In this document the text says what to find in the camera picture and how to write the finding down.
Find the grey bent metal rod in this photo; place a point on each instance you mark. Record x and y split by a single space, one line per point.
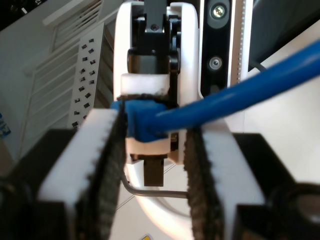
160 193

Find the white perforated strip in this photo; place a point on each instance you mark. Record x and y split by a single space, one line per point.
86 75

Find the white slatted panel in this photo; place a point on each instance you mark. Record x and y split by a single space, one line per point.
50 75

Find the gripper camera bar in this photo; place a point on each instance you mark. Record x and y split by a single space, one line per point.
217 37

